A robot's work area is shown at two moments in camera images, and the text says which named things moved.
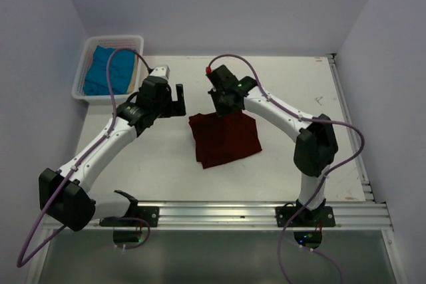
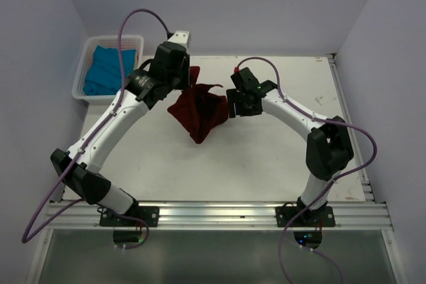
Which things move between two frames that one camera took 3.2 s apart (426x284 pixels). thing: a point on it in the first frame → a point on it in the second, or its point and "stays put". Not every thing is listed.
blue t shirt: [121, 72] stays put
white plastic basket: [135, 42] stays put
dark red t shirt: [220, 140] → [198, 110]
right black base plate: [321, 217] stays put
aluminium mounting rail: [261, 216] stays put
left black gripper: [175, 108] → [186, 64]
